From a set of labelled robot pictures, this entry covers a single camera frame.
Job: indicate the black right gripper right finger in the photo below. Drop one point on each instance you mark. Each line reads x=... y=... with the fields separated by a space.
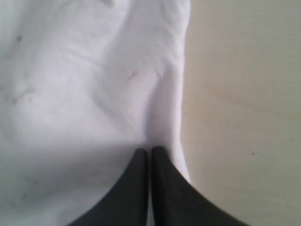
x=176 y=202

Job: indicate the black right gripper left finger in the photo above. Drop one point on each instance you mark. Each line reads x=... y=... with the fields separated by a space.
x=126 y=204

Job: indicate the white t-shirt red logo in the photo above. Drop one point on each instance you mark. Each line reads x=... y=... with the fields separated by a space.
x=83 y=83

